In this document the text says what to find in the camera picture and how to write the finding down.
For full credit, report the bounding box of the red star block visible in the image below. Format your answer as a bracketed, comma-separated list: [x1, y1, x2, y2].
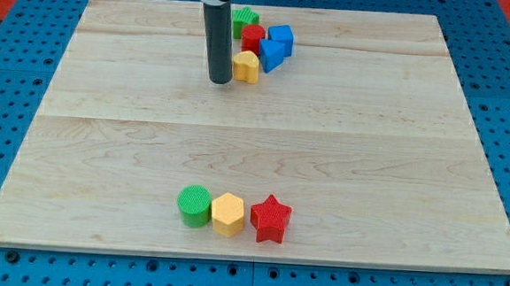
[251, 195, 292, 244]

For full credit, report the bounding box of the yellow hexagon block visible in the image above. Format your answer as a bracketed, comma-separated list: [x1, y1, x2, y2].
[211, 193, 245, 237]

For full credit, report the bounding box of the red cylinder block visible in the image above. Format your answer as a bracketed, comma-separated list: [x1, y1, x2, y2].
[241, 24, 267, 55]

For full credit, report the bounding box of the light wooden board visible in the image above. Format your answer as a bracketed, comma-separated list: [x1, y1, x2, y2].
[0, 0, 510, 274]

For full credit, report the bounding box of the green star block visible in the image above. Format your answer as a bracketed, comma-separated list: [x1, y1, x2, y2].
[231, 6, 260, 39]

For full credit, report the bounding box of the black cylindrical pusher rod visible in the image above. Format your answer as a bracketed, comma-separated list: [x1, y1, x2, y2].
[203, 1, 233, 84]

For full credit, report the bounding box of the green cylinder block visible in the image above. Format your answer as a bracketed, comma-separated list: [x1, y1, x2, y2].
[177, 185, 212, 228]

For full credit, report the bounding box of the blue cube block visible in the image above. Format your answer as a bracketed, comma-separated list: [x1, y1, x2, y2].
[267, 24, 294, 58]

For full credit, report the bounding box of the blue triangle block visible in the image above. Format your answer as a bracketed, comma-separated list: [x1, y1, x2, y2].
[259, 39, 285, 73]

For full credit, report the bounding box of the yellow heart block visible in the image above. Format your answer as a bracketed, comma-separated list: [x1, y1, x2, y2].
[232, 50, 260, 83]

